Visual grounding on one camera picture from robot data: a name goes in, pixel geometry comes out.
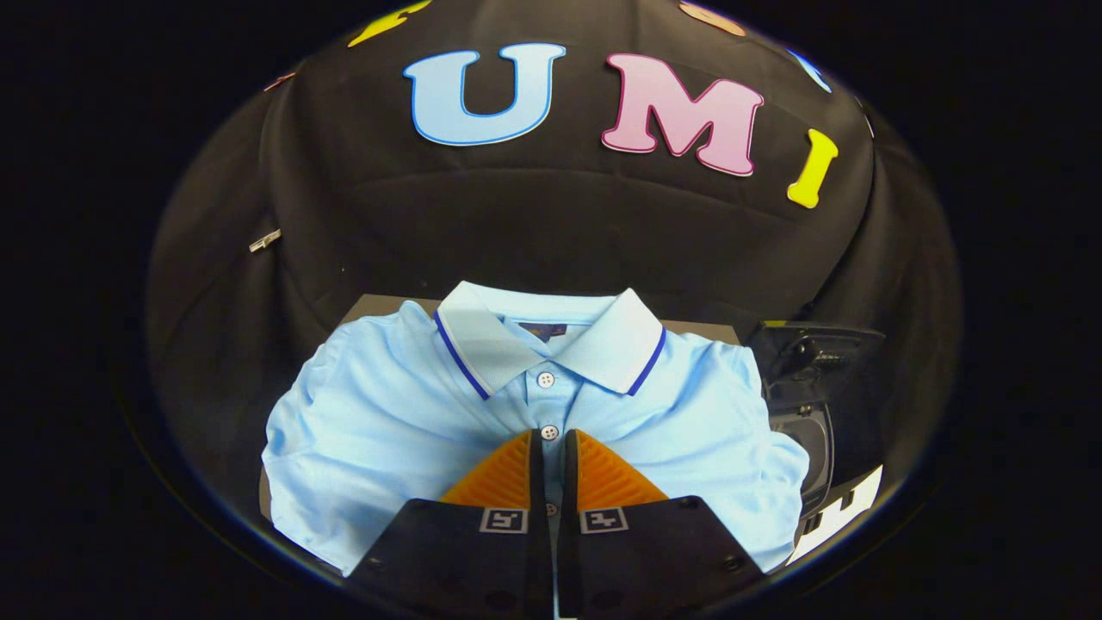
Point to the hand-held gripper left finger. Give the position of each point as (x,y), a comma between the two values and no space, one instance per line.
(536,474)

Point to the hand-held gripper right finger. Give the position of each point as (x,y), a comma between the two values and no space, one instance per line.
(570,474)

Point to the light blue polo shirt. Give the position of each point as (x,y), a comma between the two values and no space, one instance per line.
(387,430)

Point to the grey washing machine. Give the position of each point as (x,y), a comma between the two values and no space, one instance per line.
(809,439)

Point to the dark washing machine lid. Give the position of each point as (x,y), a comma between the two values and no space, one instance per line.
(818,353)

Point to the white board with black marks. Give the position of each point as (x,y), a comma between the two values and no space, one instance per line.
(852,499)

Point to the silver clip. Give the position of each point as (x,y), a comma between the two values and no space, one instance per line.
(265,240)

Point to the pink clip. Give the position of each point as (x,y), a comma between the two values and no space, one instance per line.
(280,82)

